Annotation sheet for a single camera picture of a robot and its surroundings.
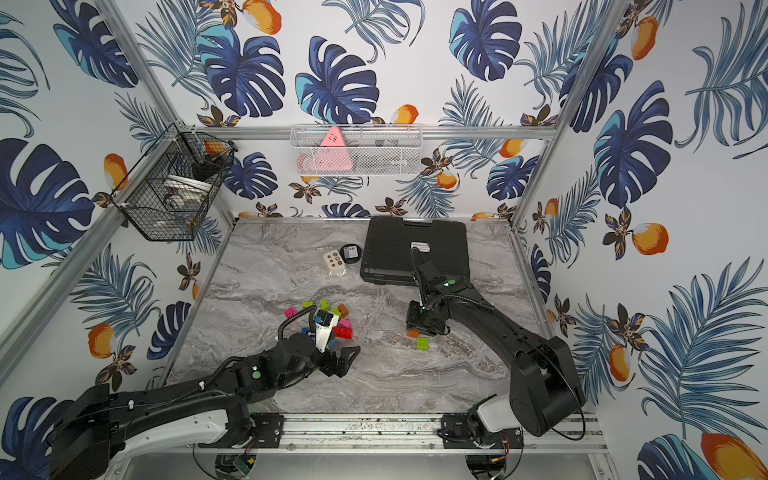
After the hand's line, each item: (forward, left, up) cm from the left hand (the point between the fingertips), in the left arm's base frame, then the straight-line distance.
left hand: (349, 340), depth 76 cm
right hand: (+7, -16, -4) cm, 18 cm away
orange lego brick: (+5, -17, -4) cm, 18 cm away
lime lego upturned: (+16, +11, -11) cm, 22 cm away
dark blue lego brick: (+8, +17, -15) cm, 24 cm away
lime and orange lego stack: (+15, +6, -12) cm, 20 cm away
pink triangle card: (+48, +11, +22) cm, 54 cm away
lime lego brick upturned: (+16, +17, -12) cm, 26 cm away
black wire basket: (+30, +54, +18) cm, 64 cm away
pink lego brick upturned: (+13, +22, -12) cm, 28 cm away
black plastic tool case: (+39, -8, -6) cm, 40 cm away
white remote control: (+33, +11, -10) cm, 36 cm away
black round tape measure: (+38, +6, -12) cm, 40 cm away
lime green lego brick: (+5, -20, -12) cm, 24 cm away
